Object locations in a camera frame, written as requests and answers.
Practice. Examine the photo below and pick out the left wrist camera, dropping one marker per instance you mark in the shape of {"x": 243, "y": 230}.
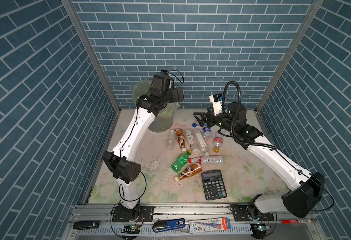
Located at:
{"x": 165, "y": 72}

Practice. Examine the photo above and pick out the black desk calculator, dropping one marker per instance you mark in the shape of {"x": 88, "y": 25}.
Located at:
{"x": 213, "y": 185}

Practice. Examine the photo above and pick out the green Sprite bottle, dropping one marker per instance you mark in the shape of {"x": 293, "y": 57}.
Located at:
{"x": 178, "y": 164}

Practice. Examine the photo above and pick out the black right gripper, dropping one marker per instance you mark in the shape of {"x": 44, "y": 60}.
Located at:
{"x": 210, "y": 114}

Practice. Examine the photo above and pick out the white red pen package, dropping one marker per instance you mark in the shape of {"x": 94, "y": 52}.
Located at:
{"x": 209, "y": 225}

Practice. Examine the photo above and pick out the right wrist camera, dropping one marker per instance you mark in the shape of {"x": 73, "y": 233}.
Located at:
{"x": 216, "y": 101}

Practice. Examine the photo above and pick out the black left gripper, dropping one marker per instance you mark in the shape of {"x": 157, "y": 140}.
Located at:
{"x": 174, "y": 98}

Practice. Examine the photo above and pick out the red marker pen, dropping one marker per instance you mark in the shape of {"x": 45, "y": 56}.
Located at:
{"x": 302, "y": 221}

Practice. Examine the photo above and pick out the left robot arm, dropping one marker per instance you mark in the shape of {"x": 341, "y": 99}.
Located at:
{"x": 120, "y": 161}

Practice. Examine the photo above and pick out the brown tea bottle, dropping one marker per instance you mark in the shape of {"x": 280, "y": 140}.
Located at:
{"x": 190, "y": 171}

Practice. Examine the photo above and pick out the clear ribbed bottle white cap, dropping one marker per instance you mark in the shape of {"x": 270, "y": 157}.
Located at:
{"x": 171, "y": 139}

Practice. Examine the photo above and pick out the grey mesh waste bin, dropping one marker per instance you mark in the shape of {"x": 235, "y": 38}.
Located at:
{"x": 161, "y": 124}

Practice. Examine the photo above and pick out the blue black stapler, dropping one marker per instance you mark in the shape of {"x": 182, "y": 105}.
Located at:
{"x": 168, "y": 225}

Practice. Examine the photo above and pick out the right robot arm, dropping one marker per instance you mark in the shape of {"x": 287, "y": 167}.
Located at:
{"x": 304, "y": 188}

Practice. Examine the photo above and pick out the clear bottle red label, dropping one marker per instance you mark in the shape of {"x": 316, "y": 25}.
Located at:
{"x": 217, "y": 142}

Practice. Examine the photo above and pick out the clear bottle green white label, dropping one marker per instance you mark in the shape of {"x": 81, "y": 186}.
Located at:
{"x": 191, "y": 141}

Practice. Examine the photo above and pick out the clear bottle red cap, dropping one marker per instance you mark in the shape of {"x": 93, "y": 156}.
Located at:
{"x": 207, "y": 160}

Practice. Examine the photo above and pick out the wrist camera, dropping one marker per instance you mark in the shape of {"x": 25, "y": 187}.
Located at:
{"x": 165, "y": 72}
{"x": 216, "y": 101}

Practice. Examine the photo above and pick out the clear bottle white barcode label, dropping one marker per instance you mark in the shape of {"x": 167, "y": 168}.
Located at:
{"x": 201, "y": 141}

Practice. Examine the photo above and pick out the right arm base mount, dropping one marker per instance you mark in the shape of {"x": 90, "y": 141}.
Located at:
{"x": 249, "y": 212}

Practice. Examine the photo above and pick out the black remote device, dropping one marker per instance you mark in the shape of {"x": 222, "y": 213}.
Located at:
{"x": 84, "y": 225}

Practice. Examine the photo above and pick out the Pepsi bottle blue cap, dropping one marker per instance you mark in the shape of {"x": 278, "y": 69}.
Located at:
{"x": 207, "y": 134}

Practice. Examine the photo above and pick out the aluminium rail frame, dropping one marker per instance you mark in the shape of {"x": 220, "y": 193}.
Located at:
{"x": 263, "y": 230}

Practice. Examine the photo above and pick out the brown Nescafe coffee bottle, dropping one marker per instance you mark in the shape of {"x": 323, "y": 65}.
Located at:
{"x": 180, "y": 139}

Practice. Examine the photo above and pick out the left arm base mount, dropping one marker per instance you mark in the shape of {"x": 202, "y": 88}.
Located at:
{"x": 121, "y": 214}

